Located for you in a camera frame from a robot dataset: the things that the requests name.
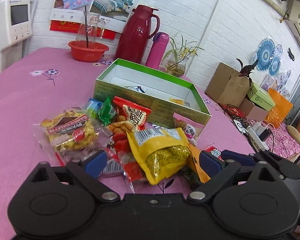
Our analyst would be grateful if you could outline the red chips bag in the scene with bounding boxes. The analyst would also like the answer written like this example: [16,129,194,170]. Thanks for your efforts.
[204,145,222,160]

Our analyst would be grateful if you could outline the blue green snack pouch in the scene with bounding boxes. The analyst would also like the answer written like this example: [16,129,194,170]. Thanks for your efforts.
[83,98,103,119]

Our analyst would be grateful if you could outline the small brown cardboard box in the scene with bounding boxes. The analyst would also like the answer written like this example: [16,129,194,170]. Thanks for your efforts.
[239,98,268,121]

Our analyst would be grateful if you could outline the black stirring stick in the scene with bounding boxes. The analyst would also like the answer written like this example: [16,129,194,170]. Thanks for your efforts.
[84,5,89,49]

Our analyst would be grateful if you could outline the bedding wall calendar poster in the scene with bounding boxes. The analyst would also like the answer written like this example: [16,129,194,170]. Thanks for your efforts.
[49,0,137,40]

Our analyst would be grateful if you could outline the pink floral tablecloth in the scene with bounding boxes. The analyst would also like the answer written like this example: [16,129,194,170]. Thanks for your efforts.
[0,47,256,240]

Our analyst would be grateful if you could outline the red label pastry pack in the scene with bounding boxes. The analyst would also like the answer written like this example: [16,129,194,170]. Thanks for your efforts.
[108,133,147,182]

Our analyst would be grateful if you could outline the glass vase with plant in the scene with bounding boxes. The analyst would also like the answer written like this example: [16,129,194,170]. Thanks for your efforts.
[162,34,204,77]

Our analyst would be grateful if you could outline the pink thermos bottle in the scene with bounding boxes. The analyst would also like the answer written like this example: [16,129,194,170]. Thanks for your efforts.
[145,32,170,70]

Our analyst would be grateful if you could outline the red plastic basin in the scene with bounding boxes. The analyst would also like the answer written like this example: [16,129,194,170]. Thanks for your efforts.
[68,41,109,62]

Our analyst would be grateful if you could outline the dark red thermos jug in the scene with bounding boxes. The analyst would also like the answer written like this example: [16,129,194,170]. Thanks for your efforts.
[114,5,160,64]

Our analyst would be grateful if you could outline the green lidded box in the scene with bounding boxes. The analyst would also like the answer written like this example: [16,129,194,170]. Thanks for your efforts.
[247,83,275,111]

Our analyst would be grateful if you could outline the dark purple leafy plant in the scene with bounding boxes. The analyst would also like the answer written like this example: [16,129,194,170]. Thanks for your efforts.
[236,59,258,87]

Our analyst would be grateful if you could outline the red nut snack bag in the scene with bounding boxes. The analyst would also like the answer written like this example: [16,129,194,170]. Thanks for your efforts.
[107,96,152,134]

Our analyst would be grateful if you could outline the green candy pouch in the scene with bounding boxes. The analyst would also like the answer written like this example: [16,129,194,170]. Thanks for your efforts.
[97,97,116,126]

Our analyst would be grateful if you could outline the yellow cracker clear pack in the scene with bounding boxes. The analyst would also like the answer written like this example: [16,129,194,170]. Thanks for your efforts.
[33,107,100,156]

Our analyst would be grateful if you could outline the green cardboard snack box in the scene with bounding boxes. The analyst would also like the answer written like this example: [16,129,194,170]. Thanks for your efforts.
[93,59,211,128]

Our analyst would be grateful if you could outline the orange gift bag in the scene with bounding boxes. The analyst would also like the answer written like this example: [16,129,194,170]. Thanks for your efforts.
[265,88,293,128]

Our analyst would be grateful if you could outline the yellow snack bag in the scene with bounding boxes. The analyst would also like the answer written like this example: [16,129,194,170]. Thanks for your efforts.
[127,128,191,185]

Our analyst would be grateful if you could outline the white power strip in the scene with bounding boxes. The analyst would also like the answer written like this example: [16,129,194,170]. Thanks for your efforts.
[245,122,269,151]

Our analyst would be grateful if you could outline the brown cake clear pack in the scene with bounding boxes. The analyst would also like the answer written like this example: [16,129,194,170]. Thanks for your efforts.
[55,139,123,178]

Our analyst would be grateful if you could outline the pink pastry pack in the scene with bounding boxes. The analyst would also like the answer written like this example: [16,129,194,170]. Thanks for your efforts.
[173,113,204,146]

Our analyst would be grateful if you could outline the clear glass pitcher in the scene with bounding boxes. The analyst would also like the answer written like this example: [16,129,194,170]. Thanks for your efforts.
[76,12,106,42]

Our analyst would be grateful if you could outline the blue patterned wall plates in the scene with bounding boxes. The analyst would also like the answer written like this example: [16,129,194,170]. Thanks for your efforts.
[251,37,283,76]

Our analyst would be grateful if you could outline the orange label pastry pack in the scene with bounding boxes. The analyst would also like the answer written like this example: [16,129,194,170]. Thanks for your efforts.
[187,144,211,183]

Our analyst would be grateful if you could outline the white water dispenser appliance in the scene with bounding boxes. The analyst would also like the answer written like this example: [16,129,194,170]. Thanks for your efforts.
[0,0,33,73]

